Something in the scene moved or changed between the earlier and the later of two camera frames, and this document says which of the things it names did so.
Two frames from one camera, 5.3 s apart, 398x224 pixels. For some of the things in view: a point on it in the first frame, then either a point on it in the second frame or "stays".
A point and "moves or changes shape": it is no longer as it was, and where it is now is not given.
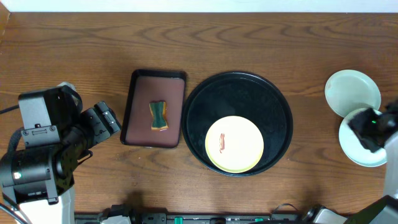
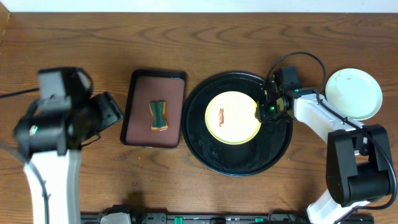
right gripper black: [359, 124] -> [262, 104]
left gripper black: [104, 117] -> [106, 109]
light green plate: [352, 146] moves or changes shape
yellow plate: [234, 144] -> [230, 118]
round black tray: [242, 94] stays
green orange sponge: [158, 110] stays
